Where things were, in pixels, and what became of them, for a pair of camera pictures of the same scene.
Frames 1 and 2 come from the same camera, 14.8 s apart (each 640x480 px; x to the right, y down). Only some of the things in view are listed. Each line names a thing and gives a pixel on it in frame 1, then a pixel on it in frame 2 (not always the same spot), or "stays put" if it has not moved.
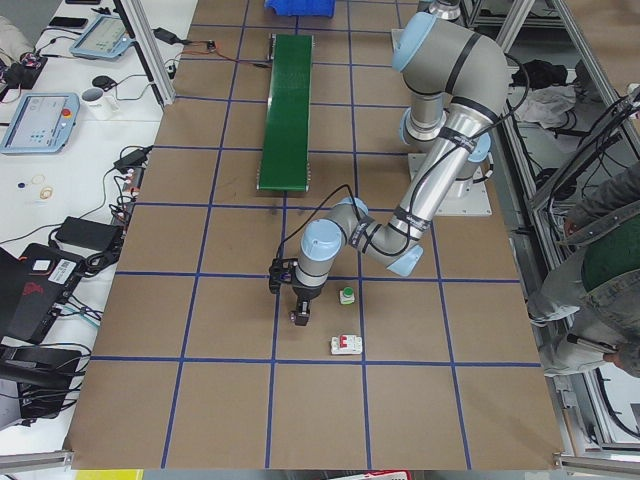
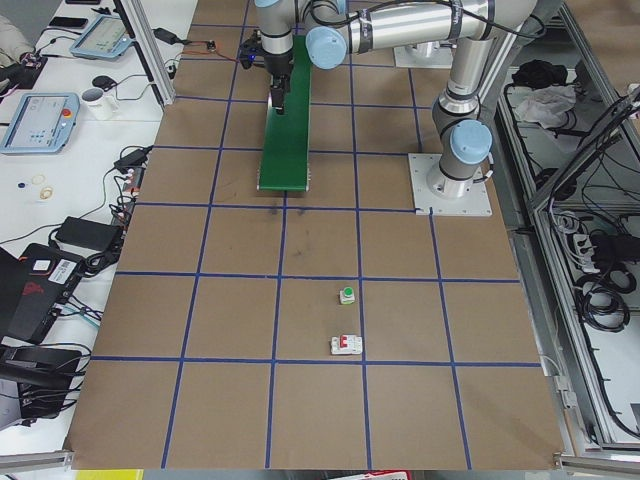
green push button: [347, 296] stays put
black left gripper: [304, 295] to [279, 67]
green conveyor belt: [284, 164] stays put
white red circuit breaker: [346, 344] stays put
